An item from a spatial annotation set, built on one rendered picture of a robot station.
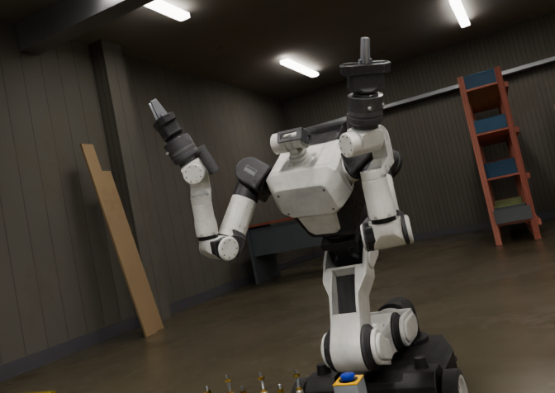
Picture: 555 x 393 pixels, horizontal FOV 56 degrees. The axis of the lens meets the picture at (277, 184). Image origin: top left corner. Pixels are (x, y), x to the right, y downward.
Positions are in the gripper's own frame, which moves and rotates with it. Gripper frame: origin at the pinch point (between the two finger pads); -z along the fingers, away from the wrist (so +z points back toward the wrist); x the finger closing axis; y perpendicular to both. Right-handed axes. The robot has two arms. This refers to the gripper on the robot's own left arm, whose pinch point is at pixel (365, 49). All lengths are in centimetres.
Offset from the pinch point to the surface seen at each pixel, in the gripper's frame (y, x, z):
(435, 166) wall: 677, -292, 309
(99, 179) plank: 355, 172, 157
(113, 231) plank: 323, 160, 199
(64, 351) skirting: 259, 206, 279
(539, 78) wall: 649, -441, 166
